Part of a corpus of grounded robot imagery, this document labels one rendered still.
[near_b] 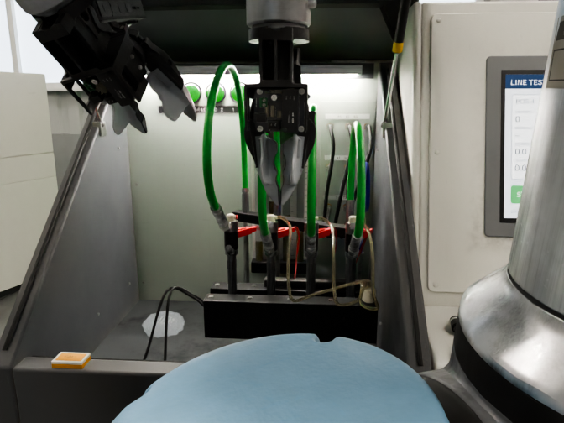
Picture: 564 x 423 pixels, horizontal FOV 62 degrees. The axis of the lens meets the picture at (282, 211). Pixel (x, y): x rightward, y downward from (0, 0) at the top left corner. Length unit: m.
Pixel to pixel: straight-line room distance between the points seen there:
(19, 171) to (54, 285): 2.89
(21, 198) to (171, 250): 2.64
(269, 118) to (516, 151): 0.57
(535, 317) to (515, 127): 0.84
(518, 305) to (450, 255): 0.78
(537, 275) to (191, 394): 0.12
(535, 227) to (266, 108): 0.42
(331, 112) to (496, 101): 0.38
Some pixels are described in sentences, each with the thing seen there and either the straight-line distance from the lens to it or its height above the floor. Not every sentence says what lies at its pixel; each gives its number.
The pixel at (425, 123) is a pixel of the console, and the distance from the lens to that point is 0.97.
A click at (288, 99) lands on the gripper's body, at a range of 0.54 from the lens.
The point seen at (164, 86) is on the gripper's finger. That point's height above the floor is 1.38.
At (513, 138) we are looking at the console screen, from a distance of 1.01.
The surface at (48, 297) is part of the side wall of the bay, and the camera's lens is 0.96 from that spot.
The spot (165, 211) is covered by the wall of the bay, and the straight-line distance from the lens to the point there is 1.27.
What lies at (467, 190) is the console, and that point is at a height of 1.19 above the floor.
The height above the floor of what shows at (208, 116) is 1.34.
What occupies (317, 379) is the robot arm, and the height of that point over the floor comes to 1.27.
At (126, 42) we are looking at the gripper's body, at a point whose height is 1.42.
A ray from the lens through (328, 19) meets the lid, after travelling 1.09.
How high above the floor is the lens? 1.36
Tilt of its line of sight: 13 degrees down
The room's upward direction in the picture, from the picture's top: straight up
